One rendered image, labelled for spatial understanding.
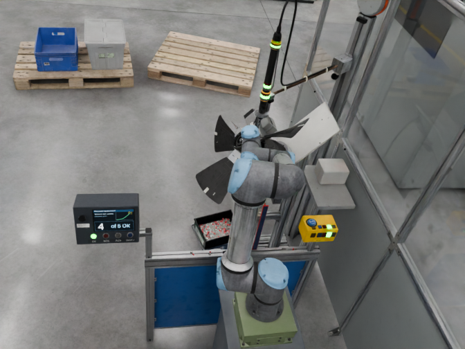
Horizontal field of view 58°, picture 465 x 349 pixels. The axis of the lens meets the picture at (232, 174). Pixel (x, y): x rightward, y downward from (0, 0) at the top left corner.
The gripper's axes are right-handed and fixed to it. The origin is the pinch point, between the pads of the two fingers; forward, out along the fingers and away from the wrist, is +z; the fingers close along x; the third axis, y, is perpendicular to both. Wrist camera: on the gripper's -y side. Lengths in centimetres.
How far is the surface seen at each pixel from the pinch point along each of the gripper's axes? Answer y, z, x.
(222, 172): -15.3, 11.0, 26.0
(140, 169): -92, 97, 141
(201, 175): -27.1, 13.9, 30.1
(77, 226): -76, -22, -19
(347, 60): 64, -20, 56
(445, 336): 63, 41, -72
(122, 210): -57, -23, -17
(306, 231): 18.8, 19.5, -18.3
